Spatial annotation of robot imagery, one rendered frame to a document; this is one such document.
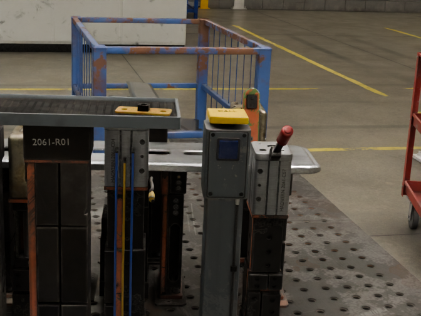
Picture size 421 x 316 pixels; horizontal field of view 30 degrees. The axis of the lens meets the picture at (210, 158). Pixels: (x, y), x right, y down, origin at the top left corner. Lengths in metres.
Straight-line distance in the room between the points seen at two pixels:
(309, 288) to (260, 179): 0.41
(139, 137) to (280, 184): 0.27
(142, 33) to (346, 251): 7.84
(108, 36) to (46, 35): 0.73
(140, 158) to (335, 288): 0.59
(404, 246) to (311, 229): 1.95
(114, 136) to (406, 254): 2.68
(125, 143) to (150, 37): 8.29
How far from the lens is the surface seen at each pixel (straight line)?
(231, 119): 1.20
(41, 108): 1.23
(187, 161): 1.53
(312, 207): 2.23
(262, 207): 1.42
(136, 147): 1.36
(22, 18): 9.48
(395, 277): 1.84
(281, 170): 1.40
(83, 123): 1.16
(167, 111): 1.20
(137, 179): 1.38
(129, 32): 9.60
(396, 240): 4.04
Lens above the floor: 1.43
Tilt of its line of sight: 16 degrees down
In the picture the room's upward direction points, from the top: 3 degrees clockwise
